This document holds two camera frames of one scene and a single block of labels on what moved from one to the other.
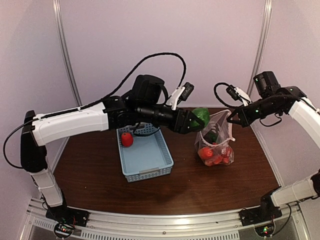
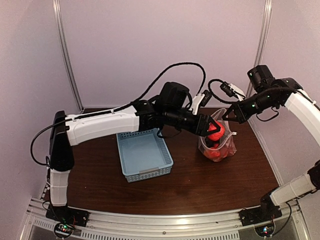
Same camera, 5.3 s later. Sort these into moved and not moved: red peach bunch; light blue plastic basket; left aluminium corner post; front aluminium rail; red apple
Moved: red peach bunch; red apple
Not moved: light blue plastic basket; front aluminium rail; left aluminium corner post
